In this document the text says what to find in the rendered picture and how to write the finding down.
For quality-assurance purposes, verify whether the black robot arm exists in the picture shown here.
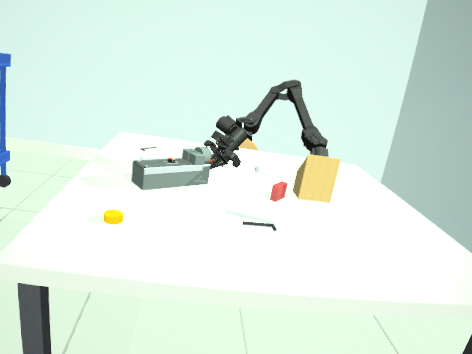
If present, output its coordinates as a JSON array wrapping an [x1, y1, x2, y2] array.
[[211, 79, 329, 157]]

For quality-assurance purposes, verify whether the yellow short cylinder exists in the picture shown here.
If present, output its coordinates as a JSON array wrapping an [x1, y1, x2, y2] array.
[[104, 209, 124, 224]]

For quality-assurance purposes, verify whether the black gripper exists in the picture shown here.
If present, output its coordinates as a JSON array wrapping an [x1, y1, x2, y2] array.
[[203, 135, 241, 169]]

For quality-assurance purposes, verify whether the small red block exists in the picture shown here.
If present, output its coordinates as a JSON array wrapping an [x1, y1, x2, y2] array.
[[270, 181, 288, 202]]

